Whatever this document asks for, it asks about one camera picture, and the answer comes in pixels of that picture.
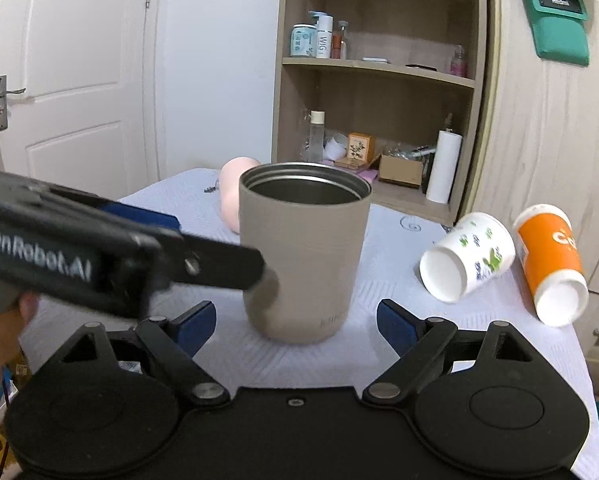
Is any white lotion bottle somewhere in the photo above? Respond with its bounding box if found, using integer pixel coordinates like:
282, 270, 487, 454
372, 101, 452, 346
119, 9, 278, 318
309, 11, 333, 60

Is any wooden open shelf unit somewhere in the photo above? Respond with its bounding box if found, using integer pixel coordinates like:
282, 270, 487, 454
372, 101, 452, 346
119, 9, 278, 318
272, 0, 488, 224

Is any orange paper cup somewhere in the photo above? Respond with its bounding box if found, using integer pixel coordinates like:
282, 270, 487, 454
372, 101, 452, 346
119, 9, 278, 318
513, 204, 589, 327

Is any orange floral box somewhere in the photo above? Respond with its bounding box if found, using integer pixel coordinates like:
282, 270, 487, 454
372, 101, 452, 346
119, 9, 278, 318
347, 132, 374, 162

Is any teal hanging pouch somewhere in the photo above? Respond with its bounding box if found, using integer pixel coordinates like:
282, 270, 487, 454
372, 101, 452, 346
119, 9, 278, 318
523, 0, 590, 66

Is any red liquid bottle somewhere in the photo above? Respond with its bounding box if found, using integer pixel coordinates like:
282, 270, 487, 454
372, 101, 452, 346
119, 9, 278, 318
331, 20, 349, 60

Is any beige metal tumbler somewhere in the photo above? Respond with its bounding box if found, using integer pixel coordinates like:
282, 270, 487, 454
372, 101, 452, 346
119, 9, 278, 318
240, 162, 372, 344

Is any white frog paper cup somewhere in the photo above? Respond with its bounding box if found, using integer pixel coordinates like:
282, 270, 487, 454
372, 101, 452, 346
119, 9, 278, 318
419, 212, 515, 304

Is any small cardboard box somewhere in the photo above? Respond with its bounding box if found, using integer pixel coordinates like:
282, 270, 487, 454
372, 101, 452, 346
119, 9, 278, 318
379, 155, 423, 188

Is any teal wipes canister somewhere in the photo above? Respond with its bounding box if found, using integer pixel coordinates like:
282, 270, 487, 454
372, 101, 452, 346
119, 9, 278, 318
290, 24, 317, 58

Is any white patterned tablecloth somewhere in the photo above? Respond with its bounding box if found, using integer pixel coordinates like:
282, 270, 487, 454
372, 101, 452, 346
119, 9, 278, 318
20, 169, 599, 479

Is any wooden wardrobe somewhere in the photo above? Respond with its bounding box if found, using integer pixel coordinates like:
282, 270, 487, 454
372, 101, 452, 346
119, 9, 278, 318
462, 0, 599, 393

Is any white door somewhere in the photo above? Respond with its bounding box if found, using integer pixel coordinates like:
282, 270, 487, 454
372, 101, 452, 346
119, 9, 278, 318
0, 0, 159, 198

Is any clear bottle beige cap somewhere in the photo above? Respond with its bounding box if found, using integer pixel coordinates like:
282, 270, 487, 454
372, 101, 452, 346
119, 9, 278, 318
306, 110, 325, 162

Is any white paper towel roll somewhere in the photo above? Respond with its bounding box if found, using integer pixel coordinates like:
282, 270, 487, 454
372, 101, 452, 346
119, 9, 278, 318
426, 130, 462, 204

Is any small pink bottle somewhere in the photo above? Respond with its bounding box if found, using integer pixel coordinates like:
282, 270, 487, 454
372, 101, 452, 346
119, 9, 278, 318
450, 44, 467, 78

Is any pink cup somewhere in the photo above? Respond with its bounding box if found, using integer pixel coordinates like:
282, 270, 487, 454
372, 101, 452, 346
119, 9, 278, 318
218, 157, 260, 234

